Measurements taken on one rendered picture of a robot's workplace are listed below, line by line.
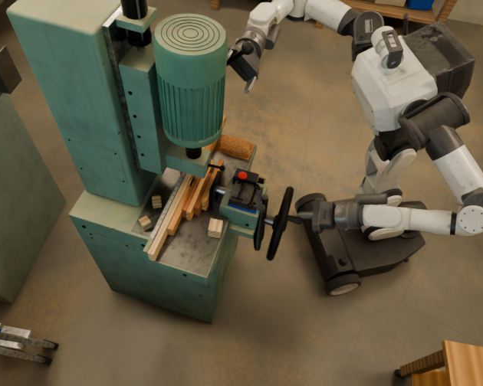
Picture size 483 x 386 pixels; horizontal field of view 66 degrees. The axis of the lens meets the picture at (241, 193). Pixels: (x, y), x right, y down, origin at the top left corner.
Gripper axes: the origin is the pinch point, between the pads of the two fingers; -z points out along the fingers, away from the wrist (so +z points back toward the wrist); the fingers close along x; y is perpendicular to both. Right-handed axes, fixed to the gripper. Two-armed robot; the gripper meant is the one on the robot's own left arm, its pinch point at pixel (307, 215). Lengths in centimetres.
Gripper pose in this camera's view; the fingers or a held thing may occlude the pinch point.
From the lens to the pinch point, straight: 131.4
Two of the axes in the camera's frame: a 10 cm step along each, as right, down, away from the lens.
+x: 1.7, -9.2, 3.5
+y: -4.6, -3.9, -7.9
